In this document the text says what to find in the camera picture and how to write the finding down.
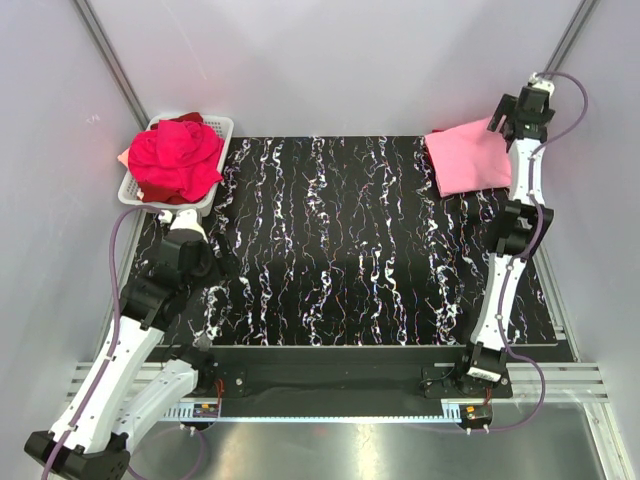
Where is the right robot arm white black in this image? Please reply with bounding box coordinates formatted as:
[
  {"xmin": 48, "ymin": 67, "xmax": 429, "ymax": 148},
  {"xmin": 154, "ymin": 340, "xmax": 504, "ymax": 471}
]
[{"xmin": 453, "ymin": 77, "xmax": 554, "ymax": 397}]

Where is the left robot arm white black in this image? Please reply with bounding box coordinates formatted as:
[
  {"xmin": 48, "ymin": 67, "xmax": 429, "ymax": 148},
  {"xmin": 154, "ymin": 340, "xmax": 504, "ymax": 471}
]
[{"xmin": 24, "ymin": 229, "xmax": 239, "ymax": 479}]

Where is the crumpled magenta t shirt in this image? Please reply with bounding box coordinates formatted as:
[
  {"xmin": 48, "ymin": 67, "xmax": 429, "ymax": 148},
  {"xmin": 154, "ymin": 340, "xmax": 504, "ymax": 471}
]
[{"xmin": 127, "ymin": 120, "xmax": 225, "ymax": 205}]

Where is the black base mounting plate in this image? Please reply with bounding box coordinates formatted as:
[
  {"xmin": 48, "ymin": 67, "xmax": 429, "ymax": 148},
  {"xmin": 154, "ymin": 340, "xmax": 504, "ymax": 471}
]
[{"xmin": 209, "ymin": 346, "xmax": 511, "ymax": 419}]

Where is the light pink t shirt in basket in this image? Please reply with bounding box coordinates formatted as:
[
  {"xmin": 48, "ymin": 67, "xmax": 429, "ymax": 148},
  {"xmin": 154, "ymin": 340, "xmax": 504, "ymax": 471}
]
[{"xmin": 117, "ymin": 149, "xmax": 129, "ymax": 166}]

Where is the white plastic basket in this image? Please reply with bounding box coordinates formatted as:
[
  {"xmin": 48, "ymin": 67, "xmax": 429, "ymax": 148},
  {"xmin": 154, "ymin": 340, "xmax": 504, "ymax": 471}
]
[{"xmin": 118, "ymin": 114, "xmax": 234, "ymax": 217}]

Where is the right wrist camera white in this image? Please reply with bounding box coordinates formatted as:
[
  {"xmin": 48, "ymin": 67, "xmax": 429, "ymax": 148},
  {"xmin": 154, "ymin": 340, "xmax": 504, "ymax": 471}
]
[{"xmin": 527, "ymin": 72, "xmax": 555, "ymax": 96}]

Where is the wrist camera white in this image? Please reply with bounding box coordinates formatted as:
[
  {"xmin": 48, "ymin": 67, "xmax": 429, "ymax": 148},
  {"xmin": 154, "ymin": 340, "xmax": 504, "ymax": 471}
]
[
  {"xmin": 158, "ymin": 209, "xmax": 207, "ymax": 245},
  {"xmin": 527, "ymin": 72, "xmax": 555, "ymax": 96}
]

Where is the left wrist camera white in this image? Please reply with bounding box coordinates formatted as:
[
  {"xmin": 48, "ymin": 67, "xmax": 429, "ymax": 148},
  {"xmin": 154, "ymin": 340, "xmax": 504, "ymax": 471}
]
[{"xmin": 158, "ymin": 209, "xmax": 207, "ymax": 245}]

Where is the aluminium rail front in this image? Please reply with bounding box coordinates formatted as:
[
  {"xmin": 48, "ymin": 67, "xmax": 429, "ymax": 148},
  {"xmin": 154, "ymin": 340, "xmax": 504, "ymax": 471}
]
[{"xmin": 64, "ymin": 362, "xmax": 614, "ymax": 426}]

